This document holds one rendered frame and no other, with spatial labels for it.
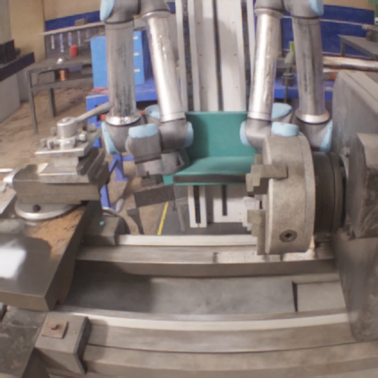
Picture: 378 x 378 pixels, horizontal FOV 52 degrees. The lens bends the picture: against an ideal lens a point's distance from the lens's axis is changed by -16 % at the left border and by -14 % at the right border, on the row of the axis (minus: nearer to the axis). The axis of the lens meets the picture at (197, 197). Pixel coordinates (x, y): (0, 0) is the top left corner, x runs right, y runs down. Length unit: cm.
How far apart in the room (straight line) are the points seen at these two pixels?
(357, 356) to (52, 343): 68
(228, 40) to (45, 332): 146
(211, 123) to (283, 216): 117
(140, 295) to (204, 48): 115
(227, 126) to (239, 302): 97
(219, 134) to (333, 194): 116
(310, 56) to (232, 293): 90
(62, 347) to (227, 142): 134
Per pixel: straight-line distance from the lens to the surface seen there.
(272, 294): 123
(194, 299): 122
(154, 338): 97
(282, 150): 86
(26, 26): 877
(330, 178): 88
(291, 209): 83
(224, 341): 95
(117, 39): 162
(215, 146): 200
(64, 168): 124
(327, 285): 128
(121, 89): 170
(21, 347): 97
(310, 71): 164
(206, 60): 196
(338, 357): 94
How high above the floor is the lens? 155
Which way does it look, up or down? 29 degrees down
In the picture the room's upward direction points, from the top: 4 degrees counter-clockwise
